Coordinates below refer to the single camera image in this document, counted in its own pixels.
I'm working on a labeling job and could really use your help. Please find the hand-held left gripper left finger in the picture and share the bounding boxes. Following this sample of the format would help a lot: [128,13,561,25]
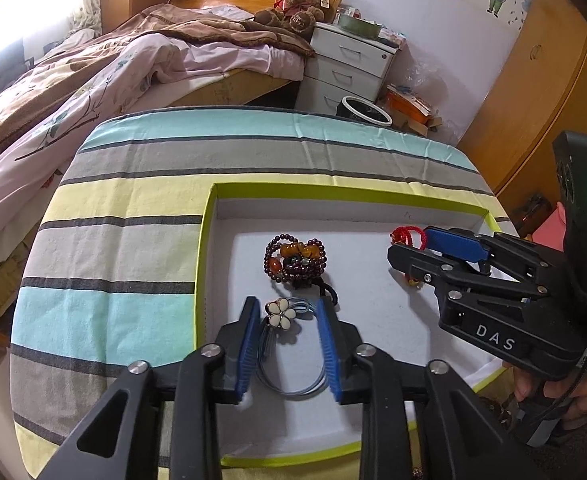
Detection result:
[38,296,262,480]

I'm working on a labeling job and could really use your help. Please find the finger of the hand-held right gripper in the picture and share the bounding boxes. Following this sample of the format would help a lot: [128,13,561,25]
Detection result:
[423,226,568,289]
[387,244,550,302]

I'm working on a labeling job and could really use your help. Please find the white drawer cabinet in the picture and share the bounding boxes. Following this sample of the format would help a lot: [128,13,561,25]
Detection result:
[294,22,405,117]

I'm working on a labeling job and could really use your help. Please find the dark red floor appliance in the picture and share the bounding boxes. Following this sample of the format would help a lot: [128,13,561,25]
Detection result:
[516,192,554,239]

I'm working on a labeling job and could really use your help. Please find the dark beaded amber hair tie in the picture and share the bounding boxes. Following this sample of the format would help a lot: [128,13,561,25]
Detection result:
[264,232,340,307]

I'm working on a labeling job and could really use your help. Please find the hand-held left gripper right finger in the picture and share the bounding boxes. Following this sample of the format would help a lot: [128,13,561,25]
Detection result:
[315,298,544,480]

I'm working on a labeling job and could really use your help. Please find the pink floral quilt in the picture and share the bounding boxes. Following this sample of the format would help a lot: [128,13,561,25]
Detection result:
[0,27,307,266]

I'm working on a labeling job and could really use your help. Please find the striped tablecloth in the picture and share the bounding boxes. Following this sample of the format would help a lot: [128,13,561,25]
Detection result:
[10,106,515,480]

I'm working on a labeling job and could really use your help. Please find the pile of books and boxes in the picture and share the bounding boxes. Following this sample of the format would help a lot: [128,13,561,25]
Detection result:
[383,85,445,137]

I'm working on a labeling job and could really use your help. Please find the brown blanket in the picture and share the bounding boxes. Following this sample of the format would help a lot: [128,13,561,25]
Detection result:
[0,4,317,163]

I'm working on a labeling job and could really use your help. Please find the shallow yellow-green cardboard box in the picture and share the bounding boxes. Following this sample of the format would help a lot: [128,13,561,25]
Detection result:
[192,182,512,468]

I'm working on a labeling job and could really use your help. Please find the wooden wardrobe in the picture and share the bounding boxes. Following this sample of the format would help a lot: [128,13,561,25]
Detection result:
[456,0,587,211]

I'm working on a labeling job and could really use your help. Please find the red braided cord gold beads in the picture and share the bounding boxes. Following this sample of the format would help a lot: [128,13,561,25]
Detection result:
[390,225,430,289]

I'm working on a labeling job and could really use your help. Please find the pink plastic bin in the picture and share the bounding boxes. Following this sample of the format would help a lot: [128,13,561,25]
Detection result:
[530,202,570,252]

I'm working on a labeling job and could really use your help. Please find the clear plastic bag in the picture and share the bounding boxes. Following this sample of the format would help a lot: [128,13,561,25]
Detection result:
[406,52,475,146]

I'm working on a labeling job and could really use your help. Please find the brown teddy bear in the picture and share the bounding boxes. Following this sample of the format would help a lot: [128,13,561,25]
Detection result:
[254,0,332,37]

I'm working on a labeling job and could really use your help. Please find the green tray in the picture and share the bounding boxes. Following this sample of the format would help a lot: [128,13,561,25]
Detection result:
[336,10,382,39]

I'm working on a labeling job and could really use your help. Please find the black chair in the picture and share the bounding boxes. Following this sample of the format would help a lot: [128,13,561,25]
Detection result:
[0,39,35,107]

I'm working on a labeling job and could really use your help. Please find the white round trash bin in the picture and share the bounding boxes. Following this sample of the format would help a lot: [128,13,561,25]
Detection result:
[334,96,393,127]

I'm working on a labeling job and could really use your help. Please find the grey hair tie with flower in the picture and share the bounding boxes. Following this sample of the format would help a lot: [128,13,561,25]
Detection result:
[256,297,332,402]

